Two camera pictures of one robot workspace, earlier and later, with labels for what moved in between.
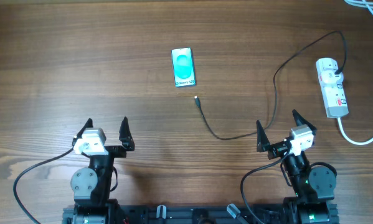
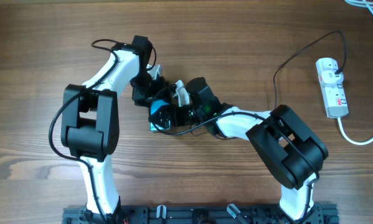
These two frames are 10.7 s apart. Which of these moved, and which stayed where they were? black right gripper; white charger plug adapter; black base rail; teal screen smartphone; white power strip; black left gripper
Moved: teal screen smartphone; black right gripper; black left gripper
Stayed: black base rail; white charger plug adapter; white power strip
